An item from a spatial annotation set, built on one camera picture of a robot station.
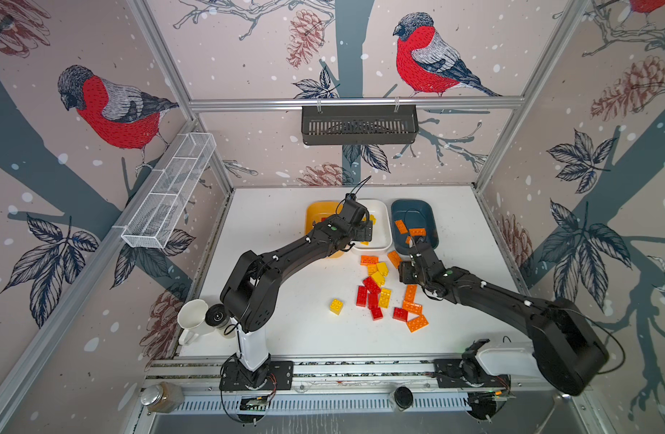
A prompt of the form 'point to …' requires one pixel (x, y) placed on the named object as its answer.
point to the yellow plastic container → (318, 211)
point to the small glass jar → (163, 397)
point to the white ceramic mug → (191, 317)
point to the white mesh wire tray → (156, 221)
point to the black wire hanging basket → (360, 125)
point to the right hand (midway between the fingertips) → (407, 263)
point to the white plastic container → (382, 239)
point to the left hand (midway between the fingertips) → (363, 221)
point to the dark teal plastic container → (415, 213)
